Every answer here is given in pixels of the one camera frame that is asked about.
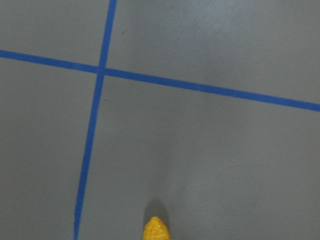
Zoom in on yellow toy corn cob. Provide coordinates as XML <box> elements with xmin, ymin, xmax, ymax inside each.
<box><xmin>142</xmin><ymin>216</ymin><xmax>171</xmax><ymax>240</ymax></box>

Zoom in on brown paper table cover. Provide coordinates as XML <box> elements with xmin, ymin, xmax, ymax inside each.
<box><xmin>0</xmin><ymin>0</ymin><xmax>320</xmax><ymax>240</ymax></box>

